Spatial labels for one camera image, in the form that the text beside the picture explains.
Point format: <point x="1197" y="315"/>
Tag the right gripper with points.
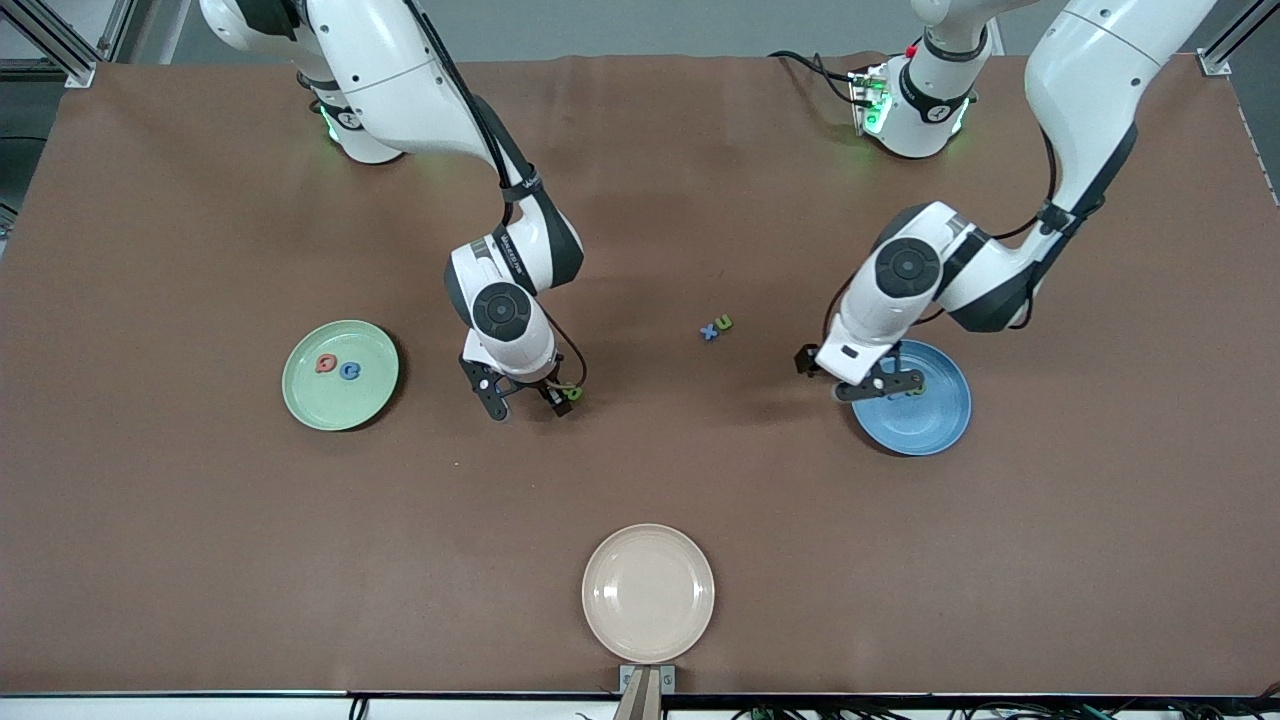
<point x="545" y="386"/>

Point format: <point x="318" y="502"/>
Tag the light green plate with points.
<point x="340" y="405"/>

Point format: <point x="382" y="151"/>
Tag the aluminium frame brace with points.
<point x="1215" y="62"/>
<point x="78" y="72"/>

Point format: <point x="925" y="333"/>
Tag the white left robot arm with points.
<point x="1090" y="80"/>

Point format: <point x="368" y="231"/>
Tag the beige plate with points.
<point x="648" y="593"/>

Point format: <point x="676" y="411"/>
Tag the blue plate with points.
<point x="920" y="425"/>

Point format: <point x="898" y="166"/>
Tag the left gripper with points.
<point x="806" y="361"/>

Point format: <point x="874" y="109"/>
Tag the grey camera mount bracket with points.
<point x="645" y="690"/>

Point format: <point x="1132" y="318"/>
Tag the aluminium frame post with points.
<point x="115" y="30"/>

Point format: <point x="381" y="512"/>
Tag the blue letter G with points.
<point x="343" y="372"/>

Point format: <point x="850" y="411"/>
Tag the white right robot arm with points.
<point x="390" y="70"/>

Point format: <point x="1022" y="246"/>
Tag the brown table cover sheet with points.
<point x="640" y="480"/>

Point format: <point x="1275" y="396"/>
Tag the red letter Q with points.
<point x="320" y="364"/>

